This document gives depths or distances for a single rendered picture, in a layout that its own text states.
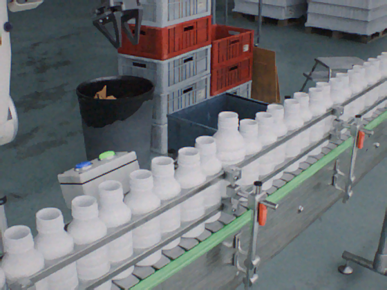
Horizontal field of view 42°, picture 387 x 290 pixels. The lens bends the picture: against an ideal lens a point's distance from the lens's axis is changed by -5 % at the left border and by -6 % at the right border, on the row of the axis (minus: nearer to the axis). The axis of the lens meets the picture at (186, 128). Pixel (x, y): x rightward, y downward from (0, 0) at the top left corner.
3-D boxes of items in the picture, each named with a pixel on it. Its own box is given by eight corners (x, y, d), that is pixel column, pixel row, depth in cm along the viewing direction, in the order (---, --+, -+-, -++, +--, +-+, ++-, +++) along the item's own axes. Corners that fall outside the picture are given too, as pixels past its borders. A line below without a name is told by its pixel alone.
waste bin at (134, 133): (117, 213, 290) (111, 105, 265) (68, 186, 317) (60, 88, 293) (171, 185, 322) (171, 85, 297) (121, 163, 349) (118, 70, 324)
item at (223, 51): (213, 69, 399) (213, 41, 391) (172, 60, 422) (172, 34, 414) (254, 54, 444) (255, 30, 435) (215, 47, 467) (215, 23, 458)
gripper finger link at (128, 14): (153, 39, 115) (141, -1, 114) (134, 43, 109) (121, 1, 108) (130, 47, 119) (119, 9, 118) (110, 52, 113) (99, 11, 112)
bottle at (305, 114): (299, 166, 122) (305, 100, 116) (278, 159, 126) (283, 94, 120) (312, 158, 126) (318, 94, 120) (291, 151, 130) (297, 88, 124)
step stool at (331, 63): (340, 89, 503) (344, 49, 487) (371, 110, 448) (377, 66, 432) (298, 92, 494) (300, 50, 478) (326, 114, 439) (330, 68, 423)
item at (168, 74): (163, 94, 343) (163, 61, 335) (116, 83, 364) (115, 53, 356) (211, 72, 390) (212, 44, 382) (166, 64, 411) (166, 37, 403)
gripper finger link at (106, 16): (144, 41, 112) (131, 0, 111) (124, 45, 106) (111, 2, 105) (121, 49, 116) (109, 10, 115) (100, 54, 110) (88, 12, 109)
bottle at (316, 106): (306, 158, 126) (312, 94, 120) (293, 149, 131) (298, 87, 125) (325, 155, 128) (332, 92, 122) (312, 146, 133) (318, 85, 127)
